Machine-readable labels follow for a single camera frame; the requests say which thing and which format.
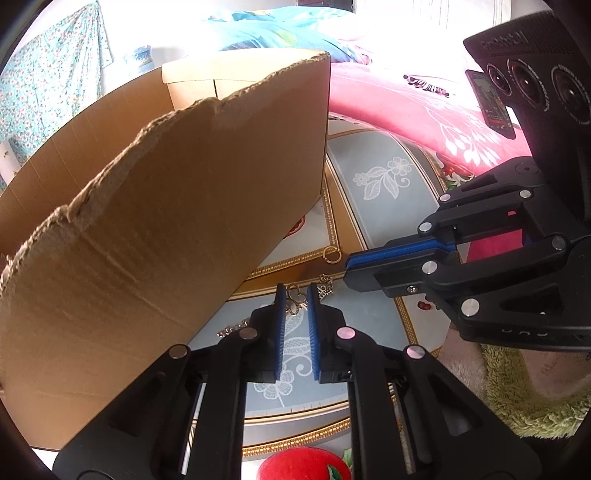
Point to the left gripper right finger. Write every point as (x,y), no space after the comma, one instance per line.
(411,418)

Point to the white fluffy towel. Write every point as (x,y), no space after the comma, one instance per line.
(473,364)

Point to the fruit pattern table cloth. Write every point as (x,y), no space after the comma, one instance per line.
(297,410)

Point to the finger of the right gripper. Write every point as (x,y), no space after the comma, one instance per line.
(438,281)
(492,204)

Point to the blue water bottle on dispenser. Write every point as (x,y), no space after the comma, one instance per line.
(142,59)

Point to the pink blanket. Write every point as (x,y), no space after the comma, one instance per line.
(425,120)

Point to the floral wall cloth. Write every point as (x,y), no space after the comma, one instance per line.
(52,78)

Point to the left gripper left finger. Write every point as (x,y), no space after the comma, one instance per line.
(182,417)

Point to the green fluffy towel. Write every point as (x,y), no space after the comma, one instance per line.
(538,394)

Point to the brown cardboard box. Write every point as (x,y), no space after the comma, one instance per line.
(129,228)

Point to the blue floral quilt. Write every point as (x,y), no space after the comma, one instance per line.
(328,29)

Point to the gold hoop earring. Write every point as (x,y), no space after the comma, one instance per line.
(332,255)

